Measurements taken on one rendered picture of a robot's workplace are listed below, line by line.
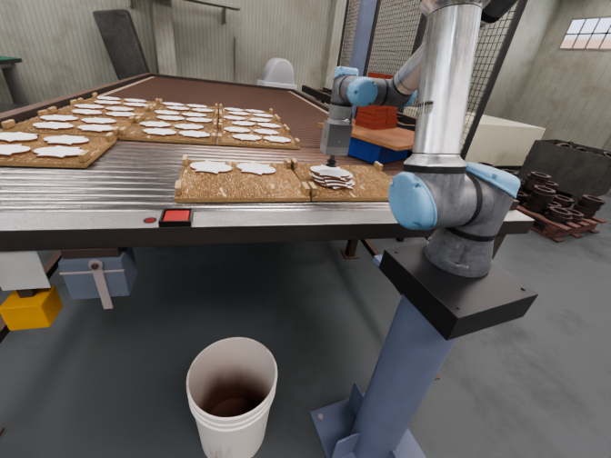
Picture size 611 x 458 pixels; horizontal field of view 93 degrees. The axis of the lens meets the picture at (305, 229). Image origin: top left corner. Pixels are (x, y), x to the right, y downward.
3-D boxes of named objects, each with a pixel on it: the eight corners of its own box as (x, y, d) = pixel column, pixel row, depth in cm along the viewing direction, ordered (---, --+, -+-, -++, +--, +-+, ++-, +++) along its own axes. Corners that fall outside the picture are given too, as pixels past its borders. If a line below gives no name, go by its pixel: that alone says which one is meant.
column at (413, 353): (438, 480, 110) (566, 317, 67) (352, 527, 96) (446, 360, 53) (381, 387, 140) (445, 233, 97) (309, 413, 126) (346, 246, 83)
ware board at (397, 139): (443, 142, 161) (445, 139, 160) (397, 151, 129) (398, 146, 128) (369, 123, 190) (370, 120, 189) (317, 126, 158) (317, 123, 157)
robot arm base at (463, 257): (504, 273, 68) (523, 237, 63) (451, 281, 64) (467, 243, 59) (458, 239, 80) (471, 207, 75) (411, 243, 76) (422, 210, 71)
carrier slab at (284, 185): (310, 202, 95) (311, 197, 94) (175, 203, 83) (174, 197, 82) (286, 166, 124) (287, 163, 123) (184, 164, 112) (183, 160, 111)
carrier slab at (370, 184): (417, 201, 107) (418, 196, 106) (311, 201, 95) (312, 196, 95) (374, 169, 136) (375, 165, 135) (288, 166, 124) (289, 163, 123)
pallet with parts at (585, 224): (554, 243, 301) (582, 200, 277) (452, 191, 407) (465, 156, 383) (601, 233, 337) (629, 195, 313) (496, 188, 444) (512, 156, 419)
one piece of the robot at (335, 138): (345, 109, 103) (338, 154, 111) (322, 107, 101) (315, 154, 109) (357, 114, 95) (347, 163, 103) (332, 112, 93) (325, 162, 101)
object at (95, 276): (131, 308, 79) (118, 254, 70) (71, 313, 75) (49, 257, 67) (141, 282, 88) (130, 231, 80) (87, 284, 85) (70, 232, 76)
